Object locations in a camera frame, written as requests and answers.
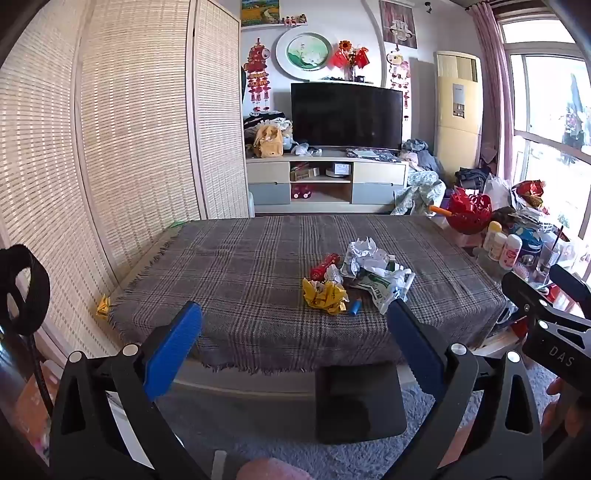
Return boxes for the cream grey television cabinet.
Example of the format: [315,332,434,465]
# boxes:
[246,150,409,215]

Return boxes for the dark flat magazine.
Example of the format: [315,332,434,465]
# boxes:
[346,148,400,162]

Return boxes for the white dotted paper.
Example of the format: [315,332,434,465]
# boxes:
[342,237,391,278]

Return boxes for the pink curtain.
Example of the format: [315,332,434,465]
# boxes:
[471,0,515,185]

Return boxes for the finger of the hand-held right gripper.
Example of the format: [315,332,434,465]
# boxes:
[549,264,591,318]
[501,271,591,329]

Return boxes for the round lotus wall plate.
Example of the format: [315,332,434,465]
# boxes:
[276,31,334,78]

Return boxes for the pink white hanging ornament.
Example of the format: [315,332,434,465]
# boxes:
[385,44,411,121]

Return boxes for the yellow plush backpack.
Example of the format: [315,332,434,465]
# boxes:
[249,124,284,158]

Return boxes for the woven bamboo folding screen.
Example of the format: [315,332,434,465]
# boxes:
[0,0,250,370]

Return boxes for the folded dark clothes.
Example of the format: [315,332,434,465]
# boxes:
[455,167,490,190]

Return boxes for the floral fabric pile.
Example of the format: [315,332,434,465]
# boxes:
[392,171,446,217]

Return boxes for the yellow wrapper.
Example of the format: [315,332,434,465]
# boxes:
[302,278,349,316]

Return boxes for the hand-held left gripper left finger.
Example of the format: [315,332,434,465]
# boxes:
[48,301,211,480]

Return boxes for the black flat television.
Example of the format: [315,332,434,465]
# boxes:
[291,82,403,151]

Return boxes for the small cardboard boxes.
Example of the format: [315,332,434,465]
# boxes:
[290,162,319,182]

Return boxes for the cream floor air conditioner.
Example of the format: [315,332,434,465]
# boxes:
[433,51,483,172]

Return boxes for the grey plaid tablecloth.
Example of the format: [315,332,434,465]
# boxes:
[108,215,509,374]

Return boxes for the person's pink fleece pants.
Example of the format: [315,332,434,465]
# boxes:
[238,457,315,480]

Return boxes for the red snack bag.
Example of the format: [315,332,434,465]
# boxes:
[512,180,550,215]

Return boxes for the white plastic bag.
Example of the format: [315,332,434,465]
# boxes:
[482,174,511,210]

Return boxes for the large window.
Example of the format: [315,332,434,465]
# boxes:
[499,14,591,259]

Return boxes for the white bottle yellow cap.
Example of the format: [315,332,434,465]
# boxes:
[484,220,503,252]

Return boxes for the green white plastic packet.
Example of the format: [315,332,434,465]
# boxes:
[351,270,407,315]

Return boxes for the brown wall poster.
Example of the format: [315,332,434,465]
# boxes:
[379,0,419,49]

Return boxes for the black braided cable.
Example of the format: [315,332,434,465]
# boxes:
[28,331,56,416]

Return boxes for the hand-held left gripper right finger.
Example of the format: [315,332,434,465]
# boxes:
[383,299,544,480]

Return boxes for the person's right hand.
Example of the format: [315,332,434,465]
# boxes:
[540,377,563,437]

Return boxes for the landscape wall painting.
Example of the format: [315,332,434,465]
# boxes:
[240,0,281,27]

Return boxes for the cream plastic bottle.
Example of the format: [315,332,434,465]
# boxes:
[489,231,509,261]

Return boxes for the red plastic basket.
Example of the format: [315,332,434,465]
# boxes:
[445,187,494,235]

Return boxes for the black trash bin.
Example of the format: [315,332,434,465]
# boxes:
[315,362,408,445]

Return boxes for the red fish hanging ornament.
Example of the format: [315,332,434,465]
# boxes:
[243,39,273,114]

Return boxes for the red snack wrapper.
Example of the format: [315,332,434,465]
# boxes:
[310,254,341,281]

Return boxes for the grey blue clothes pile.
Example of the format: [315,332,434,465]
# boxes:
[402,138,444,174]

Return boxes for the grey shag rug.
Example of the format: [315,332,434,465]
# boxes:
[154,360,591,480]

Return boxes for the black velcro strap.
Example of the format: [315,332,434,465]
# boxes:
[0,244,51,335]

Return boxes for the red flower vase decoration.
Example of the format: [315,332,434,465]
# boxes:
[331,41,371,83]

